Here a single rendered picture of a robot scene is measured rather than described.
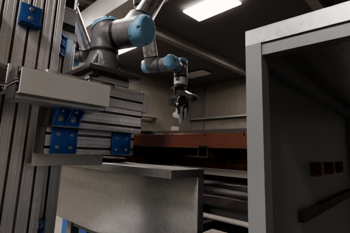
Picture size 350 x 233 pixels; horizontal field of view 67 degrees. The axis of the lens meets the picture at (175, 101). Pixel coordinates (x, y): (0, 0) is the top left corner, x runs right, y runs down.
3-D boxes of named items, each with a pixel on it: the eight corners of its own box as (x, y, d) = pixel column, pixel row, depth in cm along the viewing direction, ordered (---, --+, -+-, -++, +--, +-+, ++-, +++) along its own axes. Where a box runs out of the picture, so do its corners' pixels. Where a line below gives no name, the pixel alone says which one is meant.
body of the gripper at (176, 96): (177, 108, 151) (177, 88, 153) (189, 107, 145) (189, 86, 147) (168, 106, 145) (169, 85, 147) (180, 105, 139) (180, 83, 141)
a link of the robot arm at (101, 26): (101, 58, 115) (104, 29, 118) (127, 54, 110) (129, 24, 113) (82, 48, 105) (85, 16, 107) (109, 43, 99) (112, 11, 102)
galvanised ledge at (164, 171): (59, 160, 193) (59, 156, 193) (203, 176, 107) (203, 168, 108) (29, 160, 178) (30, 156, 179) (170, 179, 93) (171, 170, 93)
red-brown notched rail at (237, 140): (68, 144, 195) (69, 137, 196) (299, 150, 89) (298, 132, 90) (63, 144, 192) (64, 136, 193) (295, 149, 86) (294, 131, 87)
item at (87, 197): (52, 211, 186) (59, 160, 193) (202, 270, 101) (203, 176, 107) (47, 211, 183) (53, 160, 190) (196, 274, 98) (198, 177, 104)
